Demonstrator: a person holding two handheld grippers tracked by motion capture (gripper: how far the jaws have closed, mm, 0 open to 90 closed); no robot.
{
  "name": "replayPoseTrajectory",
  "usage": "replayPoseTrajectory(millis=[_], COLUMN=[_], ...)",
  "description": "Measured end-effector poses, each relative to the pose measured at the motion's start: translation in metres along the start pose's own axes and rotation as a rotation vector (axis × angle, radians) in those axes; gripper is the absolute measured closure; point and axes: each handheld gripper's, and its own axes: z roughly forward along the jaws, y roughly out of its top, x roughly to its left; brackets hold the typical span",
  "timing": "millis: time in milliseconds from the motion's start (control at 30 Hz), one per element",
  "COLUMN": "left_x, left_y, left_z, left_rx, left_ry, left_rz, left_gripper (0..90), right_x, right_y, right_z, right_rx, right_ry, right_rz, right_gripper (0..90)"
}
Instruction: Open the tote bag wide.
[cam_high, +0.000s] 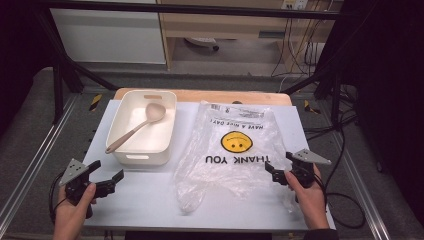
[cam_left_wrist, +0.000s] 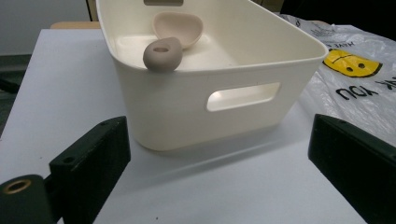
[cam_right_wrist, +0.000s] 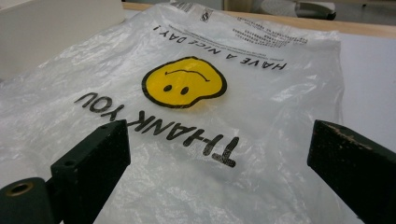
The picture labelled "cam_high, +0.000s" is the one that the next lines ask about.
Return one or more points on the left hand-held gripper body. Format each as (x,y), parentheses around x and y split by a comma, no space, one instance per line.
(74,171)

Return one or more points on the beige serving spoon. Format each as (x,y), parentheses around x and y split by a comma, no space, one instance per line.
(155,112)

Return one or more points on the clear printed plastic bag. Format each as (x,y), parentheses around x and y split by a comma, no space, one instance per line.
(213,176)

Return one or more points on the black horizontal frame bar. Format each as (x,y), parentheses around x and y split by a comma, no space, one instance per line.
(186,9)

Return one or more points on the wooden table board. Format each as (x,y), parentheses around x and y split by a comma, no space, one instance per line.
(233,97)

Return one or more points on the person's right hand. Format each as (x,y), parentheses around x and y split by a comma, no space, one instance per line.
(311,206)

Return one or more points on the white cabinet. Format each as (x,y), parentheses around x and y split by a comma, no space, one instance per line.
(110,33)

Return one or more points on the wooden desk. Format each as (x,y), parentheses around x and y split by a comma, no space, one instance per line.
(213,25)

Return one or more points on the white plastic bin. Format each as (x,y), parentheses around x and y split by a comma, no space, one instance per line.
(156,138)

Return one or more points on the black metal stand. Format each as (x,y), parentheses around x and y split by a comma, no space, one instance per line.
(58,86)
(336,100)

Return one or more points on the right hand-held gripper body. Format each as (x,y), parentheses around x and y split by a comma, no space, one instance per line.
(304,171)

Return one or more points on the aluminium rail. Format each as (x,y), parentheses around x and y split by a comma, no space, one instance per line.
(361,186)
(36,155)

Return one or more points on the person's left hand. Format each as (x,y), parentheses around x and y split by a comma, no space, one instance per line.
(70,218)

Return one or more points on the black curtain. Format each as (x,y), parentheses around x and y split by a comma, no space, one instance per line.
(390,83)
(16,60)

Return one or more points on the white wall socket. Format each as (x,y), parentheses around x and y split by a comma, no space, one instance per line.
(295,4)

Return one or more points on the office chair base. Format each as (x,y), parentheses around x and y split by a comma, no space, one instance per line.
(201,41)

